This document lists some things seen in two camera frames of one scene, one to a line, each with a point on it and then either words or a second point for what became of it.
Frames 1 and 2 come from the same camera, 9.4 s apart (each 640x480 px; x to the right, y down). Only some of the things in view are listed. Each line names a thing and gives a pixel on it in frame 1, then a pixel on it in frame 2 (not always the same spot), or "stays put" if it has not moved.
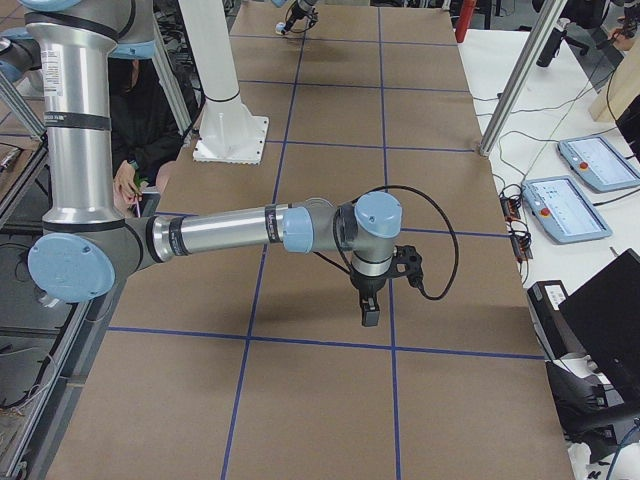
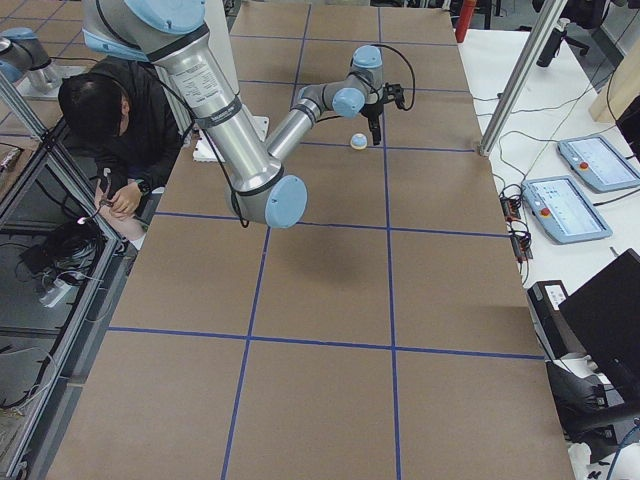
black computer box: x=556 y=330 stays put
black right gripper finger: x=370 y=312 to x=376 y=131
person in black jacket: x=145 y=127 stays put
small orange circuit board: x=510 y=208 stays put
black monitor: x=603 y=315 stays put
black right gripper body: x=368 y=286 to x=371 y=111
